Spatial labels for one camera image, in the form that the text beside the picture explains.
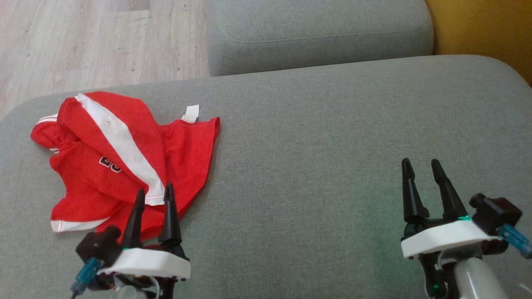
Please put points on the yellow cushion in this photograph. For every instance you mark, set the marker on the yellow cushion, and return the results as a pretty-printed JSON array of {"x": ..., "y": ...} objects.
[{"x": 486, "y": 29}]

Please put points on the red basketball shorts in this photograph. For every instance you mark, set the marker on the red basketball shorts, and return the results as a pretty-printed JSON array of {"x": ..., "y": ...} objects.
[{"x": 87, "y": 187}]

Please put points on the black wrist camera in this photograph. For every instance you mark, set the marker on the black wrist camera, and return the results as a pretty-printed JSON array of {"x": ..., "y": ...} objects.
[
  {"x": 496, "y": 214},
  {"x": 97, "y": 247}
]

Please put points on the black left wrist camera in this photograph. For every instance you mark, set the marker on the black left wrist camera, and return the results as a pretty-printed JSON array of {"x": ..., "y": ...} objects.
[{"x": 97, "y": 247}]

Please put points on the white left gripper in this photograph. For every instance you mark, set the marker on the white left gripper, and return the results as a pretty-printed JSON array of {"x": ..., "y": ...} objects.
[{"x": 149, "y": 263}]

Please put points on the grey sofa seat cushion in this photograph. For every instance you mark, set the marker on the grey sofa seat cushion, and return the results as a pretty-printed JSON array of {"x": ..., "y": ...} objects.
[{"x": 316, "y": 166}]

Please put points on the red basketball jersey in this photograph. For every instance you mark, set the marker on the red basketball jersey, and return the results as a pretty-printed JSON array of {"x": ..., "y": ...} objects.
[{"x": 191, "y": 153}]

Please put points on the grey sofa side cushion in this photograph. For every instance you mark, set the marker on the grey sofa side cushion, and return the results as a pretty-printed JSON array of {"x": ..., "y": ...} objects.
[{"x": 316, "y": 33}]

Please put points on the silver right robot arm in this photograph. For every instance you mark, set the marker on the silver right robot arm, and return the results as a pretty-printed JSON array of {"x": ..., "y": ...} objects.
[{"x": 474, "y": 278}]

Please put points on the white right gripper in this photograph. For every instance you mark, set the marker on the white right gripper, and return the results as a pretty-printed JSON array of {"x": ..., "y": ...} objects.
[{"x": 444, "y": 238}]

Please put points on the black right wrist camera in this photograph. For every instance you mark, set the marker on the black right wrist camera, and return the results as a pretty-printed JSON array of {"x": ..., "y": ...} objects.
[{"x": 496, "y": 214}]

